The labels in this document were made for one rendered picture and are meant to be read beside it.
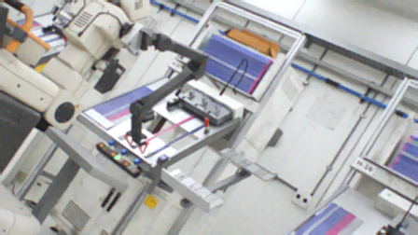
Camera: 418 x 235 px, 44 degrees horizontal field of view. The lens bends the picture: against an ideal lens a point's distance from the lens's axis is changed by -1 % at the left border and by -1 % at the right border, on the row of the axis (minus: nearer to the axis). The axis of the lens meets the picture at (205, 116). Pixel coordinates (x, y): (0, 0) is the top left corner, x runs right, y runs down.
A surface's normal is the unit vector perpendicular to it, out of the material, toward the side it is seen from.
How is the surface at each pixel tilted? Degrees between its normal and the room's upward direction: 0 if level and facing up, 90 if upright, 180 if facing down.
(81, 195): 90
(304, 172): 90
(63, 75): 82
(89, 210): 90
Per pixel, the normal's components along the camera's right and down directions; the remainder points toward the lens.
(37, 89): 0.70, 0.41
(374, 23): -0.43, -0.37
